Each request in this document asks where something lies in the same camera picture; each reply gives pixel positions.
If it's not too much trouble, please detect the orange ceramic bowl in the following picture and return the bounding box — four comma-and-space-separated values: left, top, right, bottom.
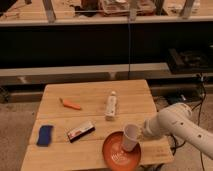
102, 131, 141, 171

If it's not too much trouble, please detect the blue hanging cable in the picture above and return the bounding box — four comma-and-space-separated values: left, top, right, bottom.
127, 19, 132, 80

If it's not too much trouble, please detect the black box on shelf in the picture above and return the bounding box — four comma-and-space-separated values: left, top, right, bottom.
167, 48, 213, 74

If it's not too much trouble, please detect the cluttered tray on bench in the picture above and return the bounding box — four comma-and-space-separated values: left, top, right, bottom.
99, 0, 156, 15

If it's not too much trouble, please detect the black and white eraser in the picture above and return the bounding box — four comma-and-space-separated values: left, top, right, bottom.
67, 121, 95, 143

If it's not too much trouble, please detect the white plastic bottle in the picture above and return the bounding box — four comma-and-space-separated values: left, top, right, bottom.
105, 91, 117, 121

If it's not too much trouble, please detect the wooden table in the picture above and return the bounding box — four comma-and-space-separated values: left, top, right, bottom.
20, 78, 175, 171

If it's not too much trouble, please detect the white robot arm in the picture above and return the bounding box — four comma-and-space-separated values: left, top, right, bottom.
142, 103, 213, 160

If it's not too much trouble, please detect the blue sponge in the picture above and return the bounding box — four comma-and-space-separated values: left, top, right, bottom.
37, 125, 53, 147

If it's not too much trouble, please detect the orange carrot toy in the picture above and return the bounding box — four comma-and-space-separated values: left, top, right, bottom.
59, 98, 82, 110

